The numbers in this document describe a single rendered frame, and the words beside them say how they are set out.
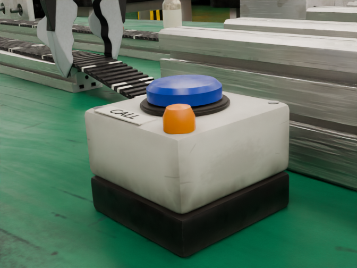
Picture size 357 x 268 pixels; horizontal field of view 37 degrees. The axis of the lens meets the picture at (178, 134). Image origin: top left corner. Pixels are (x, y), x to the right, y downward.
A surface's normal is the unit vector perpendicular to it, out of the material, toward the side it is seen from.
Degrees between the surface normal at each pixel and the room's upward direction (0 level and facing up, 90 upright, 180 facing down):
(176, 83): 3
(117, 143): 90
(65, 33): 90
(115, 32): 90
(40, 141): 0
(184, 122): 90
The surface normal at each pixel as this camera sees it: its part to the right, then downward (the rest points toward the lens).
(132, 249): -0.05, -0.95
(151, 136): -0.72, -0.15
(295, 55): -0.75, 0.23
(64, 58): 0.05, 0.56
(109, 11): 0.66, 0.20
